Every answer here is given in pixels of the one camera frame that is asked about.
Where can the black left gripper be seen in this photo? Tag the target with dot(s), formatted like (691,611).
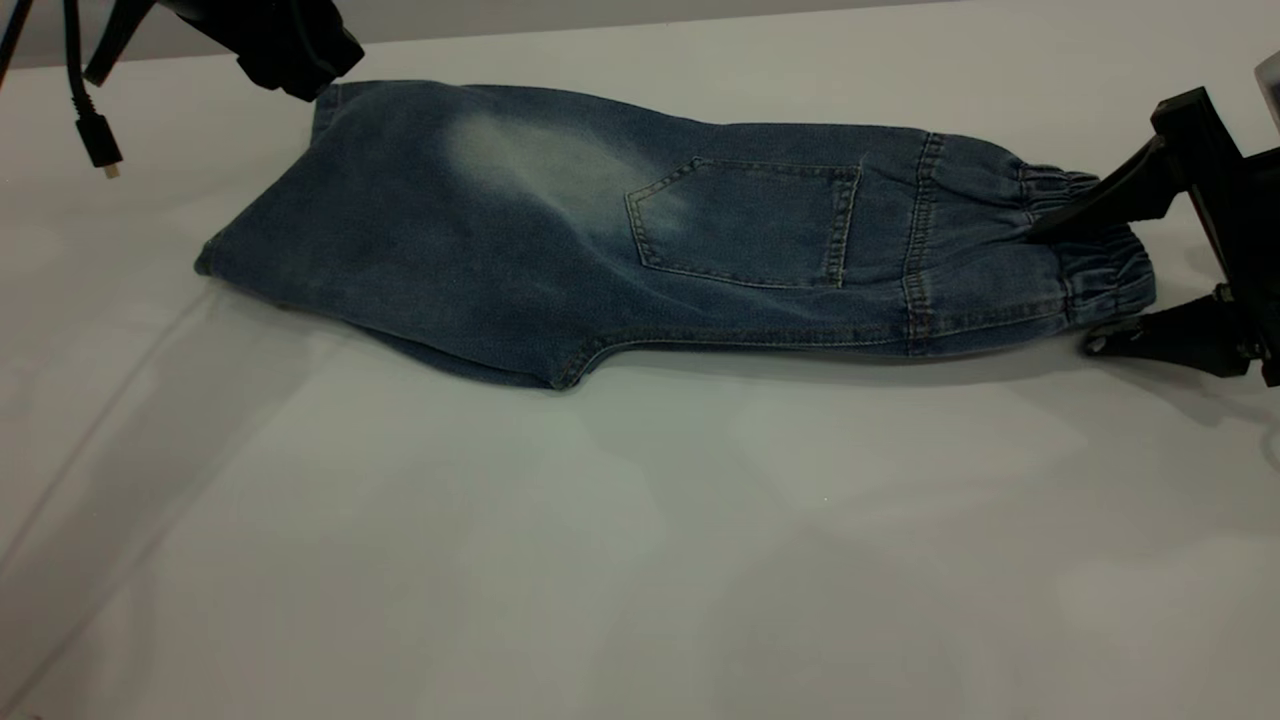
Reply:
(270,20)

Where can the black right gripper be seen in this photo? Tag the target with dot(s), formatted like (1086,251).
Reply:
(1245,230)

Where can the blue denim pants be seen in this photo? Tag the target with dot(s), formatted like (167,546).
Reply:
(500,250)

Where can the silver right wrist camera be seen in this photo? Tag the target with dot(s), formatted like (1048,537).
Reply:
(1270,90)

